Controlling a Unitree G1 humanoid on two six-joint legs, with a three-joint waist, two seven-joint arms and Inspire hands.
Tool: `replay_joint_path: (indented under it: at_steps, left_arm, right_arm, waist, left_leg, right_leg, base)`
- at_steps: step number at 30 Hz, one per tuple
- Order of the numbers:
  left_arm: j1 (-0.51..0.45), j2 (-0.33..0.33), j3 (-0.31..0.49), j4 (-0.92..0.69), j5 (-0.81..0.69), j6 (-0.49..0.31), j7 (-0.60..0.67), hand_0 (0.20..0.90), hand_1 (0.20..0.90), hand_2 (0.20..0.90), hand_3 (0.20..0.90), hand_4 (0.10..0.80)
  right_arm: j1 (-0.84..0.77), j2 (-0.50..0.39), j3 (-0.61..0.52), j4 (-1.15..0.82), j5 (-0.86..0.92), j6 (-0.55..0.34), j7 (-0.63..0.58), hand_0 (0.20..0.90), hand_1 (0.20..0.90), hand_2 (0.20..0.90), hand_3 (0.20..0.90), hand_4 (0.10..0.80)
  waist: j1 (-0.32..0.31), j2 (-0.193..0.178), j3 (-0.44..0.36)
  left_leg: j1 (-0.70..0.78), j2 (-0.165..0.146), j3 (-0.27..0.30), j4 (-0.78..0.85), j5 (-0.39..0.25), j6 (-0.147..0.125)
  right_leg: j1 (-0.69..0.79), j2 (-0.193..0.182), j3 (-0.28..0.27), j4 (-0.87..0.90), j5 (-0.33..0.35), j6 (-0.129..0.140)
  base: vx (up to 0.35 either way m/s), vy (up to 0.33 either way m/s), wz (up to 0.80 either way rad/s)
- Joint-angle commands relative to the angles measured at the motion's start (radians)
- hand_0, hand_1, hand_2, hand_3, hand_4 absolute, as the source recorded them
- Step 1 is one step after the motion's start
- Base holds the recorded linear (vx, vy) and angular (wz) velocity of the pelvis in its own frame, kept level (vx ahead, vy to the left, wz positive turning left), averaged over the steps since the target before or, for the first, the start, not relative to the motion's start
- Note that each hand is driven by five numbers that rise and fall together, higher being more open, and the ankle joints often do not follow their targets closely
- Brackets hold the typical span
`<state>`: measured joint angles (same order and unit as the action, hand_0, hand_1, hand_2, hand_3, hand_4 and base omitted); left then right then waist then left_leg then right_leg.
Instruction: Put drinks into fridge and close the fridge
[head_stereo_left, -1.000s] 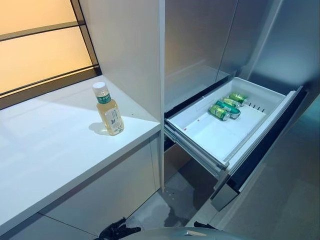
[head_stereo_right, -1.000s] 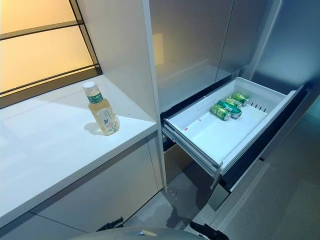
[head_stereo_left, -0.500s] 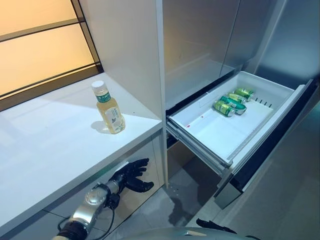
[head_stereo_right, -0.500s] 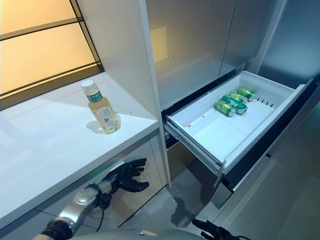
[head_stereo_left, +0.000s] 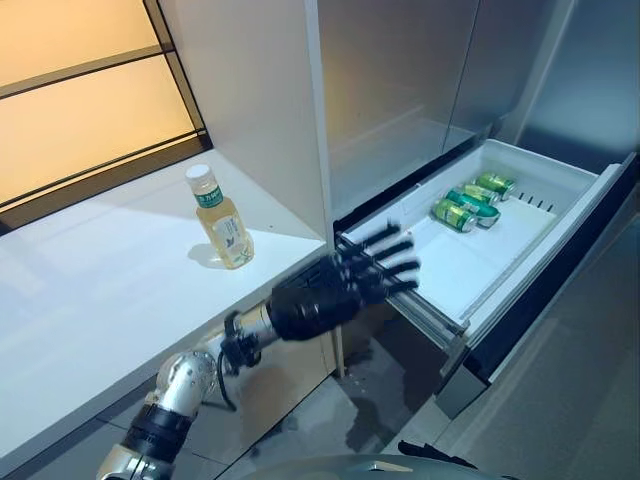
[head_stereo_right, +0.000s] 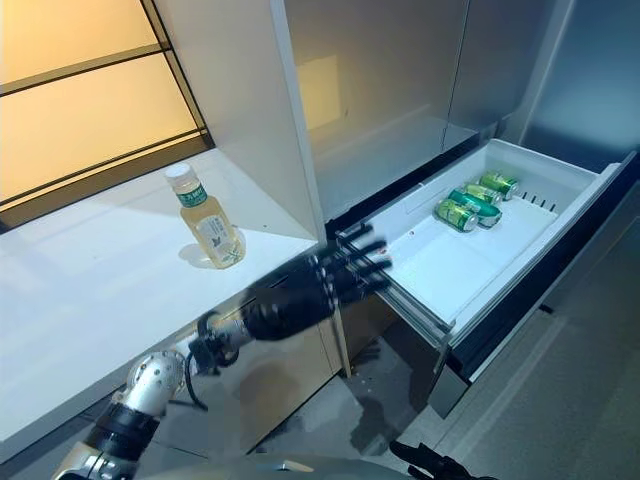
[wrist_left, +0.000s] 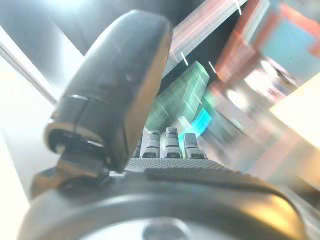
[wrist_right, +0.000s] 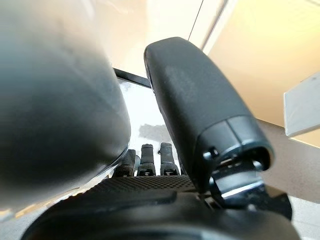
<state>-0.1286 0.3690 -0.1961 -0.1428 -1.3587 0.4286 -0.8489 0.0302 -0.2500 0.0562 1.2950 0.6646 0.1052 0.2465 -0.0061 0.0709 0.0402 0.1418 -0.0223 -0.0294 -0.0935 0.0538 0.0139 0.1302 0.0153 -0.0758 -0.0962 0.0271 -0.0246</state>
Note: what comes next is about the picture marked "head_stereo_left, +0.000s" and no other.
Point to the white tall cabinet panel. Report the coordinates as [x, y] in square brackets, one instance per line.
[260, 115]

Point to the green drink can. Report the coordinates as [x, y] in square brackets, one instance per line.
[455, 214]
[475, 204]
[496, 184]
[481, 193]

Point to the black framed window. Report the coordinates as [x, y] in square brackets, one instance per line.
[90, 95]

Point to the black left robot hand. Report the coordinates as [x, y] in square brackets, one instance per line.
[320, 306]

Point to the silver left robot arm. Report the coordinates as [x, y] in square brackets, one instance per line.
[175, 385]

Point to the white fridge drawer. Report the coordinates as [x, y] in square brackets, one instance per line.
[480, 250]

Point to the yellow tea bottle white cap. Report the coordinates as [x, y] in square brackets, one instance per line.
[224, 225]

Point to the stainless steel fridge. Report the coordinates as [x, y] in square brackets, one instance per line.
[500, 100]

